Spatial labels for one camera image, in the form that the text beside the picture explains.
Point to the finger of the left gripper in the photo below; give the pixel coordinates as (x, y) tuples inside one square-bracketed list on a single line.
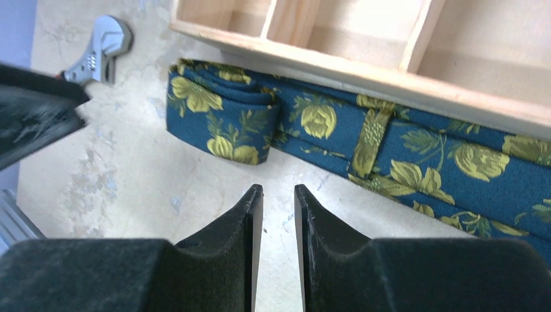
[(45, 84), (32, 120)]

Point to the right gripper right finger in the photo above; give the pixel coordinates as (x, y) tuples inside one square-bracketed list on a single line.
[(344, 270)]

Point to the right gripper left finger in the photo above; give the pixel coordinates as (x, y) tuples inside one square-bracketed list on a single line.
[(214, 269)]

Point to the blue floral tie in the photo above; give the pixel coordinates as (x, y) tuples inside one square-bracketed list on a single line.
[(480, 180)]

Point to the wooden compartment tray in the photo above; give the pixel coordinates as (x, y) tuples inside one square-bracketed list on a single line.
[(485, 62)]

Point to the red handled adjustable wrench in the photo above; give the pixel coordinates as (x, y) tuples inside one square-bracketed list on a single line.
[(110, 38)]

